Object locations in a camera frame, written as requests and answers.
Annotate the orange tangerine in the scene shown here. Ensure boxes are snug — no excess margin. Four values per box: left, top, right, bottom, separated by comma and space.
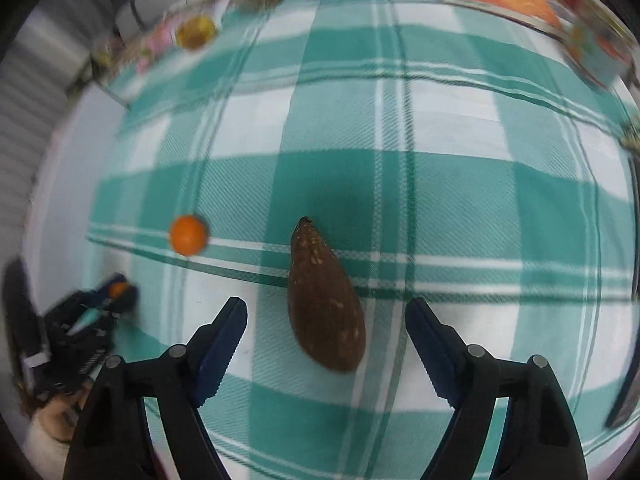
108, 282, 129, 299
169, 214, 208, 257

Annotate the teal white plaid tablecloth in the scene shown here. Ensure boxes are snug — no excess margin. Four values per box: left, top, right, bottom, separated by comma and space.
87, 0, 639, 479

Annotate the yellow fruit in bag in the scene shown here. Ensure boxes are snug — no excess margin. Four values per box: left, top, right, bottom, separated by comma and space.
175, 14, 218, 51

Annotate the brown sweet potato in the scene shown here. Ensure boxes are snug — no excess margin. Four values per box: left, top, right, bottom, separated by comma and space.
288, 217, 367, 373

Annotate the pink packet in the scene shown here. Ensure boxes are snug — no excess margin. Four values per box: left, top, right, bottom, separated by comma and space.
92, 12, 220, 81

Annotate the small printed box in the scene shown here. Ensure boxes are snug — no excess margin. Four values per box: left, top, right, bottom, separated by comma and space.
566, 8, 634, 89

